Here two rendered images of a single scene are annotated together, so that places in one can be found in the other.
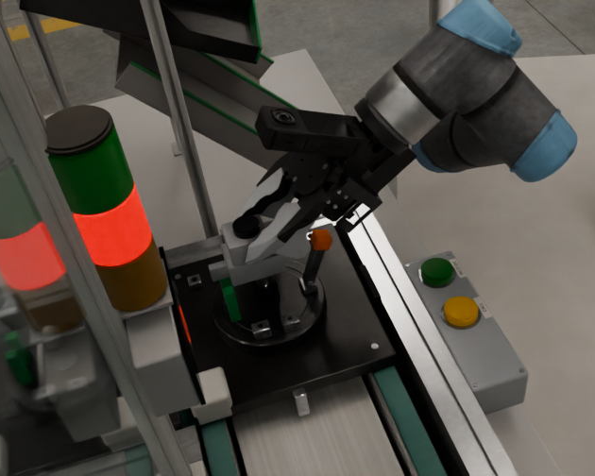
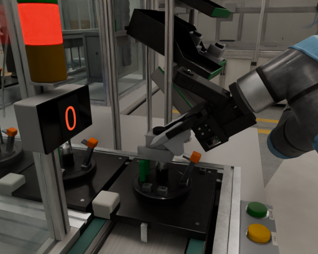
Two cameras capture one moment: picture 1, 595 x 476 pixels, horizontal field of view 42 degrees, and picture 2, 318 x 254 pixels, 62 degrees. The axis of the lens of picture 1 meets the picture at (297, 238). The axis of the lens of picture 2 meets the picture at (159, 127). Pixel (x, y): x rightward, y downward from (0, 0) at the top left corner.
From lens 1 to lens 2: 0.42 m
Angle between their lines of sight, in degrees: 31
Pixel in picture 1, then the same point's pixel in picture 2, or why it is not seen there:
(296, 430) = (136, 247)
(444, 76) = (280, 69)
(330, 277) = (199, 187)
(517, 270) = (316, 246)
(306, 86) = (249, 138)
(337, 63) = not seen: hidden behind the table
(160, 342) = (35, 101)
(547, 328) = not seen: outside the picture
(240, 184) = not seen: hidden behind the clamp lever
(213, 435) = (95, 224)
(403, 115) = (250, 87)
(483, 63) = (307, 67)
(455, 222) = (290, 208)
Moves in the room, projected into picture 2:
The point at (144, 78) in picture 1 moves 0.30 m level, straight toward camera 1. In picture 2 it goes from (161, 75) to (118, 105)
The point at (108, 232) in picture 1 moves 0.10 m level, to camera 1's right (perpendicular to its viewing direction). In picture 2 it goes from (25, 17) to (88, 17)
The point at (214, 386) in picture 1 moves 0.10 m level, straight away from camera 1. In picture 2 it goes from (108, 198) to (125, 174)
